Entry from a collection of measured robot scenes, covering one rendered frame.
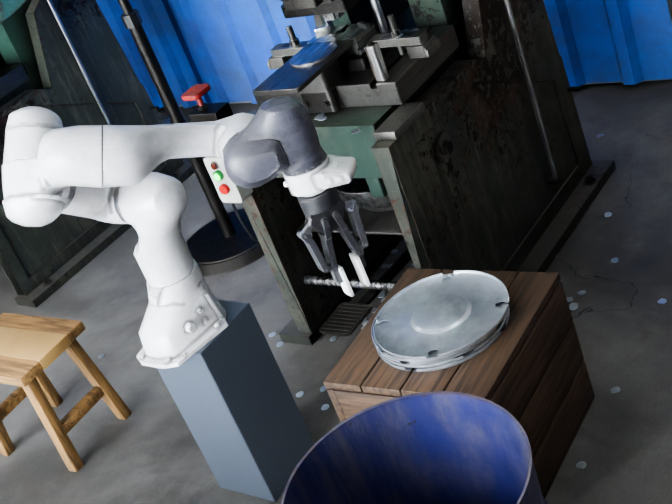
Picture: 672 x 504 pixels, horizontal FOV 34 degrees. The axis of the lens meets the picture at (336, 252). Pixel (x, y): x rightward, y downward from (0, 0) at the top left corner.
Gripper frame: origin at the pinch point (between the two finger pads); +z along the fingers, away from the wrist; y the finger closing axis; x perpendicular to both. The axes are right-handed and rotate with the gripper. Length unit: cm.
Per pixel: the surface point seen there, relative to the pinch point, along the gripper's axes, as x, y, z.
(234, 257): -137, -16, 54
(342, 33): -66, -47, -20
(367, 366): -4.3, 3.1, 23.1
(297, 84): -51, -25, -20
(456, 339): 9.9, -11.4, 19.8
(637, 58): -95, -158, 49
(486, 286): 0.9, -26.4, 20.0
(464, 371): 14.9, -8.2, 23.5
